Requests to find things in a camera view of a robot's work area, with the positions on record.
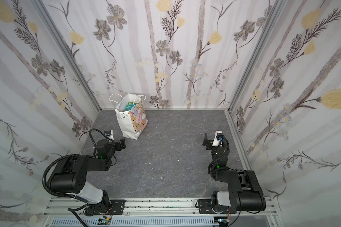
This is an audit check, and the white cartoon paper gift bag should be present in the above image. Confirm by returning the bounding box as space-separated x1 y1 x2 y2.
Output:
109 93 148 140

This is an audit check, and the teal snack packet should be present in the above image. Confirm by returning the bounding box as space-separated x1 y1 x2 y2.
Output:
123 102 136 112

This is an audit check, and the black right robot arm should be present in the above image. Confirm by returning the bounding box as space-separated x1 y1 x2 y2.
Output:
197 131 266 214

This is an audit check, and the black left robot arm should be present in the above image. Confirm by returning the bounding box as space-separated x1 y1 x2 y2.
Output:
42 138 126 216

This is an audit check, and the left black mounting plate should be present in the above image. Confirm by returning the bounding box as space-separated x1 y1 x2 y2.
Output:
109 199 126 215

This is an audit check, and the black mounting plate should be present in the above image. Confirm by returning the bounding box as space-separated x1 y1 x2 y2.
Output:
195 199 215 214
109 199 126 215

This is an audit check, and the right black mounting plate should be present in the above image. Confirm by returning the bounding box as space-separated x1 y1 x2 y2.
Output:
195 199 215 214

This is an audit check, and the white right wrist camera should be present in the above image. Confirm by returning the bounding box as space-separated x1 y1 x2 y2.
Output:
212 131 224 147

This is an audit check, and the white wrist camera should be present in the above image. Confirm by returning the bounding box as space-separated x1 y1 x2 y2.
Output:
104 130 114 141
212 131 224 147

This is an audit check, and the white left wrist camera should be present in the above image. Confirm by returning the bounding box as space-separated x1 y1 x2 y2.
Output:
104 130 114 141

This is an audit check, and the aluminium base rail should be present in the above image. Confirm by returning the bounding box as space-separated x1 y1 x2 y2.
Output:
39 197 282 227

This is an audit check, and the white slotted cable duct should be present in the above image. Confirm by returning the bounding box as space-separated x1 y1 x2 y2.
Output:
49 217 217 227

